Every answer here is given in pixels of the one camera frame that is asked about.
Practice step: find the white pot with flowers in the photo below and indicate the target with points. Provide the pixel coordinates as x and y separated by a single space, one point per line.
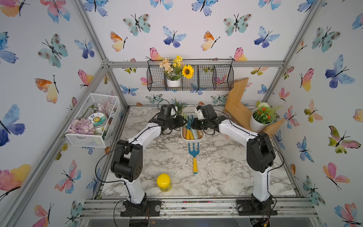
175 70

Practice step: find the blue hand rake yellow handle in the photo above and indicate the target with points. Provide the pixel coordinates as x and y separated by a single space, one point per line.
194 152

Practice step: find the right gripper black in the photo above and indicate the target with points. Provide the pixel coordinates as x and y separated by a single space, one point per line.
195 125

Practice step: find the small potted green plant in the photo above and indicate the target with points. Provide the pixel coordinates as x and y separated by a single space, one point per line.
179 105

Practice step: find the pink purple flower bunch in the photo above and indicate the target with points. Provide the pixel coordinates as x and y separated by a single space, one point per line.
82 126

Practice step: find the round green tin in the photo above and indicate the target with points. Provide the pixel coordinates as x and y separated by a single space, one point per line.
98 119

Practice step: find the white wire wall basket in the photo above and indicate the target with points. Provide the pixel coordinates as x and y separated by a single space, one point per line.
110 106

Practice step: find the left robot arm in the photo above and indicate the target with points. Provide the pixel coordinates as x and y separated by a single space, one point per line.
127 159

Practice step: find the black wire wall basket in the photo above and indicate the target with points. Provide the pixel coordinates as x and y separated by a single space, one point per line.
207 75

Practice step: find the green hand rake wooden handle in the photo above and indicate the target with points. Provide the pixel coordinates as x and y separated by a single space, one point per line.
199 134

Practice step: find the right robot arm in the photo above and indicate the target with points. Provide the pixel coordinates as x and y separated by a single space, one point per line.
260 156

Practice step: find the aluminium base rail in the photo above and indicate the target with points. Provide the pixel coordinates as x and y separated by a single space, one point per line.
198 208

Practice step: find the white pot red flowers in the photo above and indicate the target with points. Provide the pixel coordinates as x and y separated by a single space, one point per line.
263 116

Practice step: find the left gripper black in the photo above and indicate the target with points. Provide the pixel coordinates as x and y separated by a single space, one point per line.
179 122

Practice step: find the wooden zigzag shelf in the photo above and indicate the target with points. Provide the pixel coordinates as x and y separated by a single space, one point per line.
243 115

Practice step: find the white storage box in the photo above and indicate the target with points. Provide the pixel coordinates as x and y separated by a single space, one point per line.
184 131

